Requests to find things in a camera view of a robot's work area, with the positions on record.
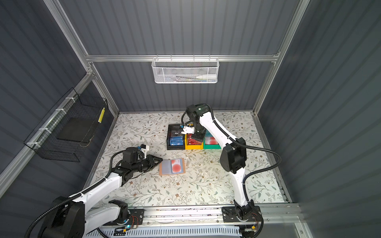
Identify tan leather card holder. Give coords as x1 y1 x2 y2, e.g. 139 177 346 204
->
159 158 186 176

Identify white wire wall basket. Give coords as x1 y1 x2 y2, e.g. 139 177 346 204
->
151 58 220 84

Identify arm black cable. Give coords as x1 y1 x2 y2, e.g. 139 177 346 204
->
23 150 143 238
181 103 282 203

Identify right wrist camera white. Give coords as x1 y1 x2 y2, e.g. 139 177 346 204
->
182 125 194 134

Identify blue cards in black bin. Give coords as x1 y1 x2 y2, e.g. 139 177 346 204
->
169 136 184 146

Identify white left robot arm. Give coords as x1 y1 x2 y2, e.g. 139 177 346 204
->
25 155 163 238

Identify black wire wall basket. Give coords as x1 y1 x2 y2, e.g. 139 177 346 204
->
24 88 108 163

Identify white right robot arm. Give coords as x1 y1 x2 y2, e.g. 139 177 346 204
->
182 104 255 221

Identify red card in yellow bin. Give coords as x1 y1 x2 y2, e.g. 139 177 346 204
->
187 134 202 146

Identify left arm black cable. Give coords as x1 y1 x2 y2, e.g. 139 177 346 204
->
23 150 143 238

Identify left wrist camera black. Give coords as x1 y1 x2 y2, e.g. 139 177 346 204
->
122 144 149 164

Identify white marker in basket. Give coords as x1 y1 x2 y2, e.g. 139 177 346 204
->
196 74 217 82

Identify green plastic bin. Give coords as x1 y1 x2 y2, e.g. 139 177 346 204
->
203 131 221 149

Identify black pad in basket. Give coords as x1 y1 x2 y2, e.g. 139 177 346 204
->
56 118 99 144

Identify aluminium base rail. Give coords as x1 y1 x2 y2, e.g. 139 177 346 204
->
56 203 307 238

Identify yellow tag on basket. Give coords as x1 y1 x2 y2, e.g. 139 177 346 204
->
98 107 105 123

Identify yellow plastic bin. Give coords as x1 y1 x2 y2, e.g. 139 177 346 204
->
185 134 203 150

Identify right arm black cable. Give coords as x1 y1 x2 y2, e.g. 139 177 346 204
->
181 103 282 203

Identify pink round card in holder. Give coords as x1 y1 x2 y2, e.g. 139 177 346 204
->
171 159 184 174

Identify black plastic bin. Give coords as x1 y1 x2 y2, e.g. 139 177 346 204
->
166 124 185 150

